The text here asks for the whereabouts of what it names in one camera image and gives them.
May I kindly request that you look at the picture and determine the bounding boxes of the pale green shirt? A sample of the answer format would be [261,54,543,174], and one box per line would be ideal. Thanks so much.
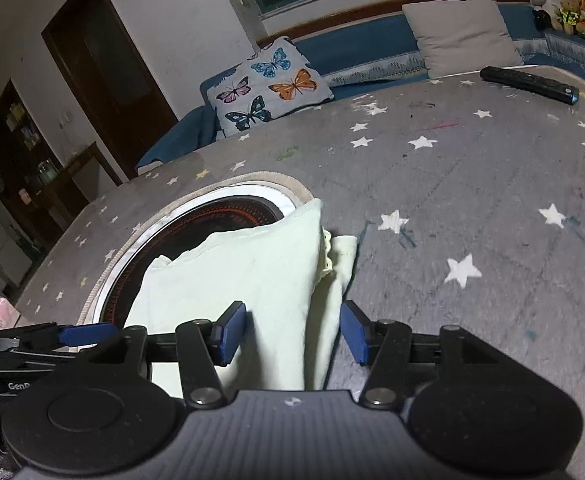
[125,200,358,392]

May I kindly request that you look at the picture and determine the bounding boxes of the butterfly print pillow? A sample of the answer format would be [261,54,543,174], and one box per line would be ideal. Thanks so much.
[207,37,334,136]

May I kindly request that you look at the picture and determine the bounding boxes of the blue sofa bench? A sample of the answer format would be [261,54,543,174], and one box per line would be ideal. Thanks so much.
[136,3,585,174]

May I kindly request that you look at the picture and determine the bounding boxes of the panda plush toy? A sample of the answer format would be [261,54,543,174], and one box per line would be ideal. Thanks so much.
[529,0,562,32]

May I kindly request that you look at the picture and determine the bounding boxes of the black remote control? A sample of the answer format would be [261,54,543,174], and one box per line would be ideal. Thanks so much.
[479,66,580,105]

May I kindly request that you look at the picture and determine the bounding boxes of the dark wooden shelf cabinet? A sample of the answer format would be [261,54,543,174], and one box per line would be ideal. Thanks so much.
[0,82,122,254]

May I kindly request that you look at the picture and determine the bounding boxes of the dark wooden door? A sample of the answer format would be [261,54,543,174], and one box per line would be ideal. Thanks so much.
[42,0,178,178]

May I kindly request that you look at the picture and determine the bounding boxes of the beige pillow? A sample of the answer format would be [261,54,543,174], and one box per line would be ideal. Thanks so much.
[402,0,523,79]

